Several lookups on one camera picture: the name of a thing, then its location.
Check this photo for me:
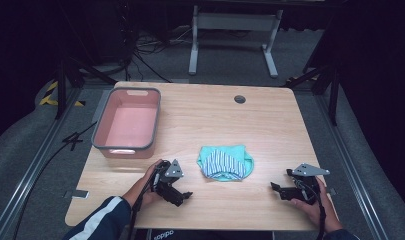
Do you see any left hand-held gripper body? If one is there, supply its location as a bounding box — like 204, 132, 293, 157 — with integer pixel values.
151, 158, 185, 198

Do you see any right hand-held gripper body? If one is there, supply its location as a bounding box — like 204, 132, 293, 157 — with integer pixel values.
286, 162, 331, 206

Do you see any person's left hand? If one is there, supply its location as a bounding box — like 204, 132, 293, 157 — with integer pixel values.
122, 159, 165, 209

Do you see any person's right hand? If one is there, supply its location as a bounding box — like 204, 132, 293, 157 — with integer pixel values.
289, 177, 344, 234

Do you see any teal striped cloth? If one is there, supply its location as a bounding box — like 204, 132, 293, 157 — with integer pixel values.
196, 143, 255, 183

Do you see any pink basket with grey rim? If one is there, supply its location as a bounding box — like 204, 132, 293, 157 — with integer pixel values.
91, 86, 162, 160

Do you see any black tripod stand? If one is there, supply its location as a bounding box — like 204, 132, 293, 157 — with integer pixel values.
282, 61, 342, 127
53, 54, 118, 120

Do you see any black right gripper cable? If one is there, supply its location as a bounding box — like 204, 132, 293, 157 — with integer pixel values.
293, 178, 327, 240

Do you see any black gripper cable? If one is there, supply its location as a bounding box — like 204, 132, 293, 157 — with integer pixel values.
127, 160, 173, 240
293, 178, 327, 240

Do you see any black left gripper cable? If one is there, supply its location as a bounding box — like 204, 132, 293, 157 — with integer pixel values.
127, 160, 173, 240

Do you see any metal floor rail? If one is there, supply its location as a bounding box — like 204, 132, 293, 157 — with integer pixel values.
0, 87, 115, 240
313, 94, 389, 240

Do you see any tangle of black cables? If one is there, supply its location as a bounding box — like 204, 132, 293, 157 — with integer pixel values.
121, 3, 195, 84

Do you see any black floor cable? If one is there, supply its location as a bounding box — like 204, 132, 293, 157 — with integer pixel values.
9, 121, 98, 240

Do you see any white metal table frame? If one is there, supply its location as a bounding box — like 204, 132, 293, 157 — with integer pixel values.
188, 4, 285, 80

